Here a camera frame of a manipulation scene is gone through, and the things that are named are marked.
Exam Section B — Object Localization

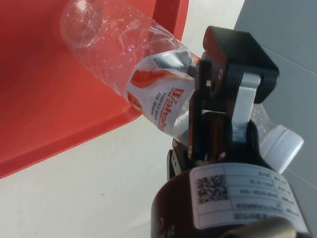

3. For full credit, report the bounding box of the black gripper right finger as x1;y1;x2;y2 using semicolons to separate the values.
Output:
201;25;281;160

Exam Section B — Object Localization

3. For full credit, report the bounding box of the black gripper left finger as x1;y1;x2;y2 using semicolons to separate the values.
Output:
167;59;224;179

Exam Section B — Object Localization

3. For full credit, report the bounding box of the clear plastic bottle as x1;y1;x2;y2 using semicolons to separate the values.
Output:
59;0;305;174

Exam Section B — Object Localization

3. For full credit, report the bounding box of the red tray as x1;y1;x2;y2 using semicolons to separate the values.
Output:
0;0;193;179

